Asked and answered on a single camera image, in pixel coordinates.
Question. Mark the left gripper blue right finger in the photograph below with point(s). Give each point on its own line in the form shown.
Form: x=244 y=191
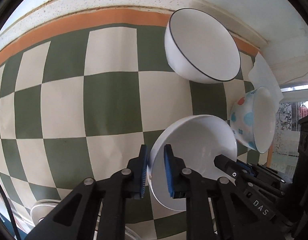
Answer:
x=173 y=168

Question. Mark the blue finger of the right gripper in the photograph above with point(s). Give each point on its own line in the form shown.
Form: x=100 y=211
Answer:
x=262 y=173
x=230 y=167

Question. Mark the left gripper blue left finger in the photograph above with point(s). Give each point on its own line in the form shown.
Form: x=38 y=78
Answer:
x=138 y=167

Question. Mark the white bowl red flowers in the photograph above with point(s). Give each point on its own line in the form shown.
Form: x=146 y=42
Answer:
x=197 y=139

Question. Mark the white plate blue stripes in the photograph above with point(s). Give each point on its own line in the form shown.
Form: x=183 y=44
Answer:
x=41 y=209

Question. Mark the white bowl coloured dots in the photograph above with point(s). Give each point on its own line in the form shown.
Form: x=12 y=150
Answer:
x=253 y=119

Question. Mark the folded white cloth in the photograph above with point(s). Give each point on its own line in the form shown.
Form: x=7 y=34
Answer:
x=261 y=75

